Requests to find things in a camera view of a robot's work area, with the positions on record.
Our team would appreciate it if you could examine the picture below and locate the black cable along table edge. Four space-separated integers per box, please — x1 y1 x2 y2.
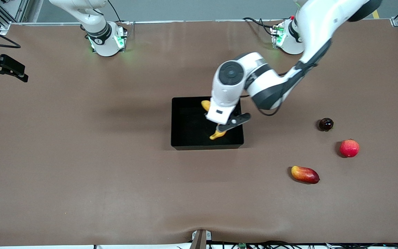
209 240 398 249

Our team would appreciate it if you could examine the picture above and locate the black base cable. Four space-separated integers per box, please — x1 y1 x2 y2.
242 17 276 36
106 0 132 39

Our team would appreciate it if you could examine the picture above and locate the dark purple round fruit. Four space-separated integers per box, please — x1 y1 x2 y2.
317 118 334 132

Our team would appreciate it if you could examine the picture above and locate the black plastic box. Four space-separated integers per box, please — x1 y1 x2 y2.
171 96 244 150

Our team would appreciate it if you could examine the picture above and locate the metal table edge bracket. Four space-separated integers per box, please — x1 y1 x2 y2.
191 229 213 249

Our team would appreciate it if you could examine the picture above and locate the yellow banana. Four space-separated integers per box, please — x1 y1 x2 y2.
201 100 227 140

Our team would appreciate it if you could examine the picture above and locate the red yellow mango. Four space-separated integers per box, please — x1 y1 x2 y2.
291 166 320 184

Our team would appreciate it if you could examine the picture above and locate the large table cover mat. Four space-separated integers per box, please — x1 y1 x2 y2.
0 19 398 247

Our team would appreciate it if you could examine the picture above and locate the red apple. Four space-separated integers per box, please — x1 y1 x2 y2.
339 139 360 158

